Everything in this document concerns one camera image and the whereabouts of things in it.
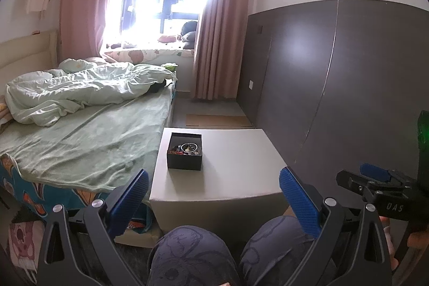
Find light green duvet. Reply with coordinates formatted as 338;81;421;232
6;60;178;127

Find black jewelry box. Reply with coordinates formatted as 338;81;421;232
167;132;204;172

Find black cushion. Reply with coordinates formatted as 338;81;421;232
181;21;198;36

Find pink floral floor mat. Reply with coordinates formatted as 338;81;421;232
8;221;45;274

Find teal cartoon fitted sheet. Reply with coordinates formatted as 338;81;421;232
0;152;155;235

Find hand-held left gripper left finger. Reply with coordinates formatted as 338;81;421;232
36;169;150;286

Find brown bead bracelet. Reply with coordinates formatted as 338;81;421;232
182;143;201;157

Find person's left leg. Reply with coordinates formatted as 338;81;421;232
147;225;242;286

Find flattened cardboard sheet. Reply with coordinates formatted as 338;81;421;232
186;114;253;129

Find grey cushion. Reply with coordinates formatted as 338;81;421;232
181;32;197;50

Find bed with green sheet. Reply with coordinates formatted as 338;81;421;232
0;85;177;194

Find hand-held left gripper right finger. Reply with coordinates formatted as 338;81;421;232
279;166;393;286

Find beige headboard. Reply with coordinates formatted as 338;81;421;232
0;29;58;90

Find person's knees in dark trousers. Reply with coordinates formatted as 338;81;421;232
239;215;337;286

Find pink curtain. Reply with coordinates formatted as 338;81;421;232
60;0;123;63
190;0;259;103

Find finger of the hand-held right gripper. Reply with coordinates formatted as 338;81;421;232
336;170;378;203
360;163;418;188

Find person's right hand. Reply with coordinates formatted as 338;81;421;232
409;232;429;251

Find white side table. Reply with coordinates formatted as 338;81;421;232
149;127;290;236

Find pink patterned cloth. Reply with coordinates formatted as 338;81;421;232
0;94;13;134

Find floral window seat cushion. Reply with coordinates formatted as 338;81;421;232
103;48;195;63

